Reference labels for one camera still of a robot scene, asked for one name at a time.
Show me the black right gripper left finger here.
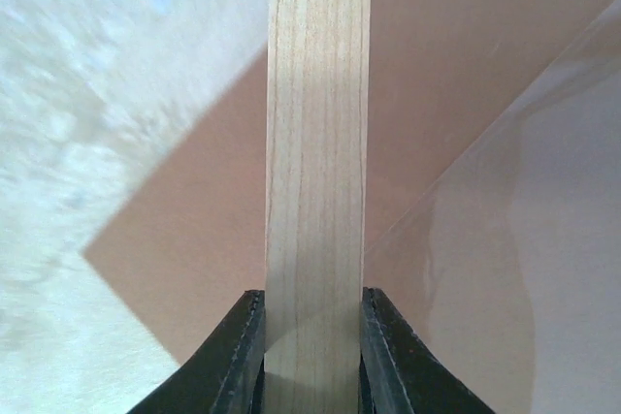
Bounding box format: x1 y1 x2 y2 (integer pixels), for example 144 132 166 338
130 290 265 414

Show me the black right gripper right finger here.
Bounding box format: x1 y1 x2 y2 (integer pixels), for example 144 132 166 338
358 288 493 414

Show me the light wooden picture frame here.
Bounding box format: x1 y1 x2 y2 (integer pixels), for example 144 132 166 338
263 0 371 413

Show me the brown backing board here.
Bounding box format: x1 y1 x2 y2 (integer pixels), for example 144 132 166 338
85 0 612 361

